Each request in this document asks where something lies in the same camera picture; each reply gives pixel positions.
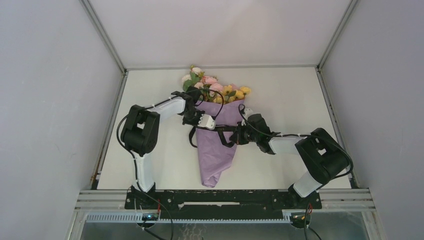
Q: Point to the pink wrapping paper sheet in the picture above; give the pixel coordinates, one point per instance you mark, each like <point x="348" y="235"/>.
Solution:
<point x="213" y="156"/>

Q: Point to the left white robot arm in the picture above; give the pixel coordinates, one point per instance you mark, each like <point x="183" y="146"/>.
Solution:
<point x="138" y="131"/>

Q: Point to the yellow rose stem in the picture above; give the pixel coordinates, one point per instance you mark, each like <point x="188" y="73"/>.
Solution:
<point x="230" y="93"/>

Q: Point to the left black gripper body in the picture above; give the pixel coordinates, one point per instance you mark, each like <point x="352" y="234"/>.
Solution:
<point x="192" y="117"/>

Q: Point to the aluminium frame rail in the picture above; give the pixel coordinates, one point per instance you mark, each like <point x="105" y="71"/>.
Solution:
<point x="327" y="200"/>

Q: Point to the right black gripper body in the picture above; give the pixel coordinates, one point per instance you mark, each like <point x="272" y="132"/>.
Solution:
<point x="245" y="134"/>

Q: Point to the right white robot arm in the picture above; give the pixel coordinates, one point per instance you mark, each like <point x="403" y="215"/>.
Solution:
<point x="324" y="159"/>

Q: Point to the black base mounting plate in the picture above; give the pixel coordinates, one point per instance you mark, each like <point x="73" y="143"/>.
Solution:
<point x="219" y="203"/>

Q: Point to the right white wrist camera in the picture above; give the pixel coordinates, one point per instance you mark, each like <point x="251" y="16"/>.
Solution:
<point x="246" y="113"/>

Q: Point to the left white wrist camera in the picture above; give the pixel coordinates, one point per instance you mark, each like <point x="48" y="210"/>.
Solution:
<point x="207" y="122"/>

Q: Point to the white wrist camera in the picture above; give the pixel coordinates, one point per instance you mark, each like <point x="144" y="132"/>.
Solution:
<point x="207" y="122"/>
<point x="246" y="113"/>

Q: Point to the white slotted cable duct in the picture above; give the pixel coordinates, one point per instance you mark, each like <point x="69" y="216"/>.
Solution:
<point x="132" y="217"/>

